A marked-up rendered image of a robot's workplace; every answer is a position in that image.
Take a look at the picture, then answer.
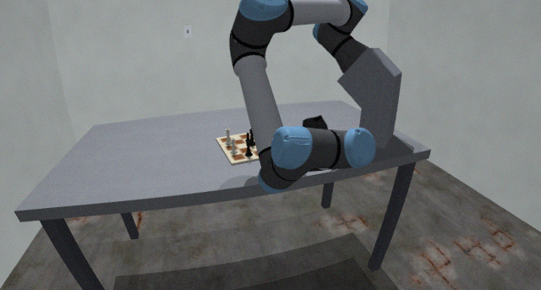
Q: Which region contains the black chess piece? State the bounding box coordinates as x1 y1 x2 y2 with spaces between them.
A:
245 140 253 156
249 129 255 145

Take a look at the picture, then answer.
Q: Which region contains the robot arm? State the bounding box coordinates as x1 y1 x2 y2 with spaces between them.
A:
229 0 376 194

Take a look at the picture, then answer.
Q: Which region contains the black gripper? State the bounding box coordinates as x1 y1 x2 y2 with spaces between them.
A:
303 115 330 172

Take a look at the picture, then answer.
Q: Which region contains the brown and cream chessboard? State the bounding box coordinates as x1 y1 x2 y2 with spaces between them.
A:
216 133 259 165

